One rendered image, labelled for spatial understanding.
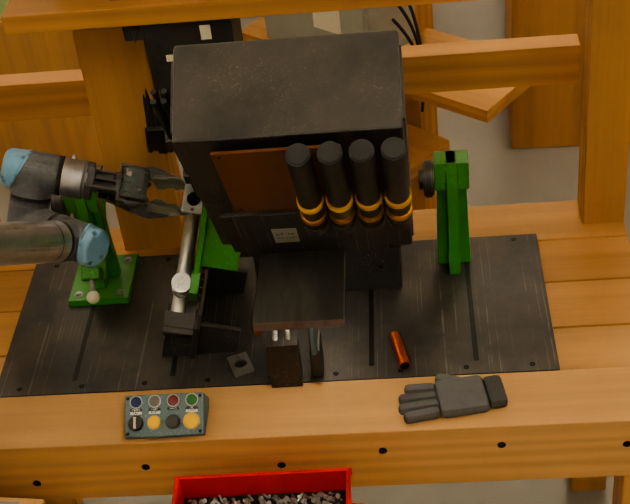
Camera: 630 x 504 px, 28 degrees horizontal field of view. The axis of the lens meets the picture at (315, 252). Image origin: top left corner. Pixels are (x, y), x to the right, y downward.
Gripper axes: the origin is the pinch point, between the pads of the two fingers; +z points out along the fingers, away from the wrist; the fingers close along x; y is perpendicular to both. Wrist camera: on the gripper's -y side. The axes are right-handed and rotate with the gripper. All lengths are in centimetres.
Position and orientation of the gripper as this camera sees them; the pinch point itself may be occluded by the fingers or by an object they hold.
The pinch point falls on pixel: (191, 199)
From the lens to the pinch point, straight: 241.3
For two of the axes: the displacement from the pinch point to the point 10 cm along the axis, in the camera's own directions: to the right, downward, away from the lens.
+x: 1.5, -9.8, 1.2
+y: 1.3, -1.0, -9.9
